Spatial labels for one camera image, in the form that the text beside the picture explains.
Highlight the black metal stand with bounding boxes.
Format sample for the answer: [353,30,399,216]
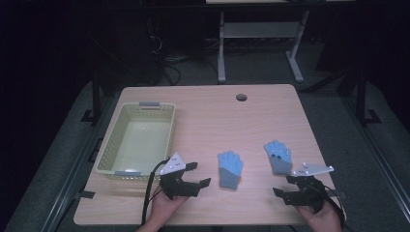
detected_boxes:
[355,66,383,128]
[80,69,103,124]

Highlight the person's left hand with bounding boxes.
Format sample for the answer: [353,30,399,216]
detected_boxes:
[149,186,189,227]

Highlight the white metal table frame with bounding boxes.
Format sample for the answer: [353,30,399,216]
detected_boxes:
[217,9,310,85]

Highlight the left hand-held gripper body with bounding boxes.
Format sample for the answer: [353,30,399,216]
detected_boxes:
[160,152,201,200]

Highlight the black tape strip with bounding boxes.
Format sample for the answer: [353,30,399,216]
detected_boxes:
[74,190,97,200]
[326,189,348,198]

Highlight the cream perforated plastic basket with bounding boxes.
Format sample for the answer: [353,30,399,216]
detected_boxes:
[95,101,177,182]

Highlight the bundle of floor cables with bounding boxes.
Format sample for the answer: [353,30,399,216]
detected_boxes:
[147,34,220,87]

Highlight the person's right hand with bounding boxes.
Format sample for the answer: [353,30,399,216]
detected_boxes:
[296,202,343,232]

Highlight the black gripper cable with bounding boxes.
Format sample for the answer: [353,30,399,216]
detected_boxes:
[140,159,171,226]
[322,185,348,230]

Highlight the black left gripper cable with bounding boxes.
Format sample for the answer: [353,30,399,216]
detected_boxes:
[140,159,171,226]

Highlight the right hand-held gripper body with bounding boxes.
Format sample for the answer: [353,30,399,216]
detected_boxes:
[283,162,335,215]

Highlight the plain blue grey glove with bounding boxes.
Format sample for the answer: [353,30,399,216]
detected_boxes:
[217,151,245,191]

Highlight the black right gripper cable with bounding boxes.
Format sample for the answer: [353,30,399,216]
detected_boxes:
[322,185,348,230]

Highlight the grey aluminium rail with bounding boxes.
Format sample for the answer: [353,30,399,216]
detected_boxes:
[341,95,410,224]
[40,93,122,232]

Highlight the blue grey glove white dots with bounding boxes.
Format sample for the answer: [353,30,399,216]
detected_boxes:
[263,139,294,177]

